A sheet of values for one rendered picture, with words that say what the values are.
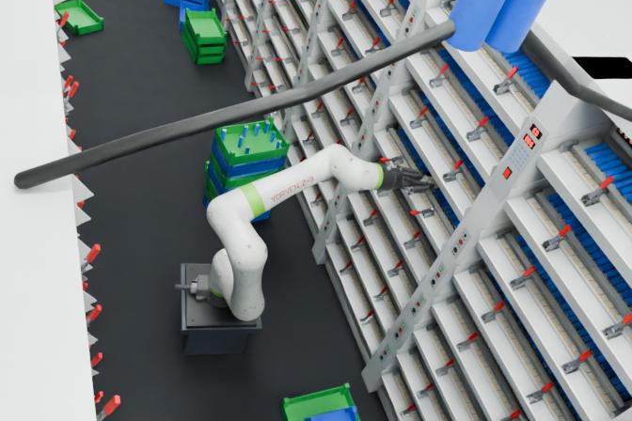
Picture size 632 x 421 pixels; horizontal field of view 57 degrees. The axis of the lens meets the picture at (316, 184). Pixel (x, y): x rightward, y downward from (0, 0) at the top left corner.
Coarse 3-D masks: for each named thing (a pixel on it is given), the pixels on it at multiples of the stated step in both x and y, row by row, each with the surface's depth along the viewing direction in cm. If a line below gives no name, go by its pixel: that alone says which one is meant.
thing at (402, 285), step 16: (352, 192) 264; (368, 192) 262; (352, 208) 263; (368, 208) 259; (368, 224) 253; (384, 224) 251; (368, 240) 251; (384, 240) 249; (384, 256) 244; (400, 256) 241; (384, 272) 240; (400, 272) 239; (400, 288) 234; (416, 288) 231; (400, 304) 230
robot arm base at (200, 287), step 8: (192, 280) 238; (200, 280) 236; (176, 288) 234; (184, 288) 234; (192, 288) 234; (200, 288) 233; (208, 288) 234; (200, 296) 235; (208, 296) 237; (216, 296) 234; (216, 304) 236; (224, 304) 236
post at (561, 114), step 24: (600, 72) 143; (624, 72) 147; (552, 96) 152; (528, 120) 160; (552, 120) 152; (576, 120) 151; (600, 120) 155; (528, 168) 162; (480, 216) 182; (504, 216) 178; (456, 264) 195; (432, 288) 209; (408, 312) 225; (432, 312) 215; (408, 336) 226
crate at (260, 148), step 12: (264, 120) 288; (216, 132) 274; (228, 132) 281; (240, 132) 285; (252, 132) 287; (276, 132) 287; (228, 144) 277; (252, 144) 281; (264, 144) 284; (288, 144) 277; (228, 156) 267; (240, 156) 267; (252, 156) 271; (264, 156) 275; (276, 156) 280
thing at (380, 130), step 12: (396, 120) 237; (384, 132) 238; (384, 144) 234; (384, 156) 234; (396, 156) 230; (420, 204) 215; (420, 216) 212; (432, 216) 211; (432, 228) 208; (432, 240) 207; (444, 240) 205
